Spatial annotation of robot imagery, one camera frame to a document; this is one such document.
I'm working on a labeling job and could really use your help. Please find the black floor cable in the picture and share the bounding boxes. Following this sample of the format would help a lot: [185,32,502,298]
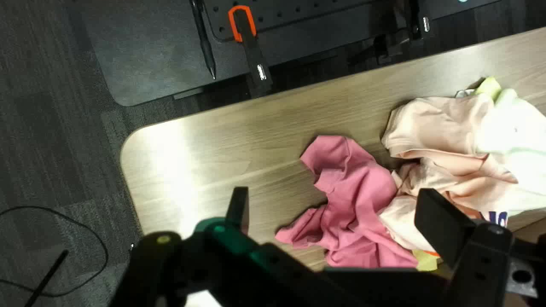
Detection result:
[0,204,112,298]

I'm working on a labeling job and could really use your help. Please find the pink cloth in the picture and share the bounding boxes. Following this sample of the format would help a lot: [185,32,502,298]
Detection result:
[274,133,420,269]

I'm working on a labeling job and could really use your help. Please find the yellow flat cloth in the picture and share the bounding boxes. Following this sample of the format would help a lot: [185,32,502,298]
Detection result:
[414,75,504,273]

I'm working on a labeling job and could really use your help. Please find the peach cloth with print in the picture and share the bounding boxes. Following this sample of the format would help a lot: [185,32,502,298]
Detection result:
[380,92,546,254]

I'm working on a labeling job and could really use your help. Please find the pale green knitted cloth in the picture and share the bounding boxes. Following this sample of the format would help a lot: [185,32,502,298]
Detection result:
[475,83,546,215]

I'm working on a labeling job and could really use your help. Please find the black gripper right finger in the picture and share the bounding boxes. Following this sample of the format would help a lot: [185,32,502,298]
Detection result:
[414,187,482,269]

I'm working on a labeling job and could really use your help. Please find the black rod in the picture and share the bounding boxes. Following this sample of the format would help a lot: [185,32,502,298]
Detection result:
[25,249,71,307]

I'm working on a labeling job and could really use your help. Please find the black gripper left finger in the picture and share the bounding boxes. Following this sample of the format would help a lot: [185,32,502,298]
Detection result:
[224,186,252,233]

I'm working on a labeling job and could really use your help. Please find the orange-handled black tool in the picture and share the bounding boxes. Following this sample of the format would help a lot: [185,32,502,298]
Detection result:
[226,3,275,95]

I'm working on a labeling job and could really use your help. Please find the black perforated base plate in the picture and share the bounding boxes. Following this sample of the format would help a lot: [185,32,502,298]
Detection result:
[202,0,502,42]

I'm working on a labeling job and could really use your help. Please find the thin black screwdriver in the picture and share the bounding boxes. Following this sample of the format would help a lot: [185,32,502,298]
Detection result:
[190,0,221,80]

